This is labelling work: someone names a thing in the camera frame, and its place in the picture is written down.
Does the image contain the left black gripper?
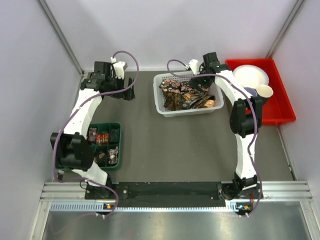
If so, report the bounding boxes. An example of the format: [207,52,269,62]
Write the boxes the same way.
[105,73,134,101]

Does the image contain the white plastic basket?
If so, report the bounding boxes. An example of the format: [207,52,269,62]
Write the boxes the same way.
[153,71,224,118]

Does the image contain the pink floral dark tie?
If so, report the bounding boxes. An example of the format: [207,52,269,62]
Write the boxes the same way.
[159,78,210,94]

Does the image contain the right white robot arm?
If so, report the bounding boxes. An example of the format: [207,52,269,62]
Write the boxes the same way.
[187,52,263,200]

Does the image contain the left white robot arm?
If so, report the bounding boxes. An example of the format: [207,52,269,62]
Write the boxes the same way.
[50,57,135,199]

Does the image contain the grey orange pattern tie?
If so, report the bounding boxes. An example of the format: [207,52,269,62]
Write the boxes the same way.
[182,93,216,110]

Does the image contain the white paper plates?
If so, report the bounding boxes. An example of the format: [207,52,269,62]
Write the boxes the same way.
[233,64,269,90]

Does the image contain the rolled black tie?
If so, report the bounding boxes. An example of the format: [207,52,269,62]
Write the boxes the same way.
[109,128,121,144]

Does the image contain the brown leaf pattern tie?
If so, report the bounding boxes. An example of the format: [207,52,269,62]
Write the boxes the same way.
[163,92,185,111]

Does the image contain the lilac paper cup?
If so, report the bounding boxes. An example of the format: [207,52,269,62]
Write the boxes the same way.
[244,87,258,97]

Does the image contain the green divided organizer tray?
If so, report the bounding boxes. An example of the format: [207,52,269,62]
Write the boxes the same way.
[54,122,123,172]

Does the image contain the rolled purple floral tie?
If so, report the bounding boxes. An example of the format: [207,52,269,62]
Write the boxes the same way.
[87,127,98,144]

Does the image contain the rolled red pattern tie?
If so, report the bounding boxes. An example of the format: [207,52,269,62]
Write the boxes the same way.
[96,132,109,145]

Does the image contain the black paper cup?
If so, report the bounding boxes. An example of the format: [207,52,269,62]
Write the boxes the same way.
[256,84,274,105]

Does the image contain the rolled pink floral tie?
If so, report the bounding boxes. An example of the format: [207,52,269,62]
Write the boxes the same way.
[108,146,119,165]

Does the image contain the rolled brown floral tie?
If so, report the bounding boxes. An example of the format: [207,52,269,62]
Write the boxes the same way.
[93,151,108,167]

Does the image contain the red plastic bin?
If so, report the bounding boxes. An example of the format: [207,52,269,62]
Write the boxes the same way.
[225,58,296,126]

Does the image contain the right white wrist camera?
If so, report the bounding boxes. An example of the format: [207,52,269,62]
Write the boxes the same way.
[184,59,201,76]

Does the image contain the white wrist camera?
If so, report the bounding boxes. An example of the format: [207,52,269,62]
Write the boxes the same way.
[110,57,128,80]
[184,59,201,76]

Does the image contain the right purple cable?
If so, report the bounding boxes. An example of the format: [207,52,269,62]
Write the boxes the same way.
[166,59,264,217]

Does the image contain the purple cable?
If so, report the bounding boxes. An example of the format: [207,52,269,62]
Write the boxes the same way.
[51,50,140,219]
[166,59,264,217]

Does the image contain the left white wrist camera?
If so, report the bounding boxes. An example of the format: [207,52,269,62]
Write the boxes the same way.
[110,57,128,80]

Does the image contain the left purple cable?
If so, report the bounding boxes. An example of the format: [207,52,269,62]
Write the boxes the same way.
[51,50,140,219]

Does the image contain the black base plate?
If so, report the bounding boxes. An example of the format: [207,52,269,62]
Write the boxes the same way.
[84,181,264,208]

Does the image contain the white slotted cable duct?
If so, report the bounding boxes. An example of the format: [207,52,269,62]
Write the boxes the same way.
[50,202,249,213]

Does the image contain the aluminium frame rail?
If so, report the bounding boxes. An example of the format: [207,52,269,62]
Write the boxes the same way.
[40,181,313,202]

